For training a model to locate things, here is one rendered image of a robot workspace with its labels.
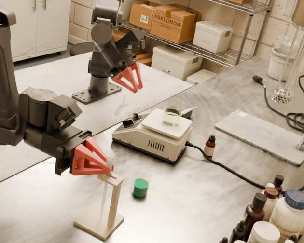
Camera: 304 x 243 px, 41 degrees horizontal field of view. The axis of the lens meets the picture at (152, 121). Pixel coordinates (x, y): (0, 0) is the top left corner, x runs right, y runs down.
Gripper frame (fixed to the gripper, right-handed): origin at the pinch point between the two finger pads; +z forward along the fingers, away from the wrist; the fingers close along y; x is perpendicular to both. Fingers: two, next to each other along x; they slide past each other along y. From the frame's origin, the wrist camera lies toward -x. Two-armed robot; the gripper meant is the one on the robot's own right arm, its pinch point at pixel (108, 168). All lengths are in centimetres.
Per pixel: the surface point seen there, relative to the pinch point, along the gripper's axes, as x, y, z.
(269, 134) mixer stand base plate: 13, 69, 23
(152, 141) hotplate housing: 9.5, 30.3, -3.6
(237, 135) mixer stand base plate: 13, 60, 14
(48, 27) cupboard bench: 72, 241, -212
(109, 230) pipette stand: 13.4, -1.8, 3.6
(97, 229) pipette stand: 13.4, -3.0, 1.4
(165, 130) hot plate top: 5.4, 31.7, -1.1
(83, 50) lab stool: 40, 144, -105
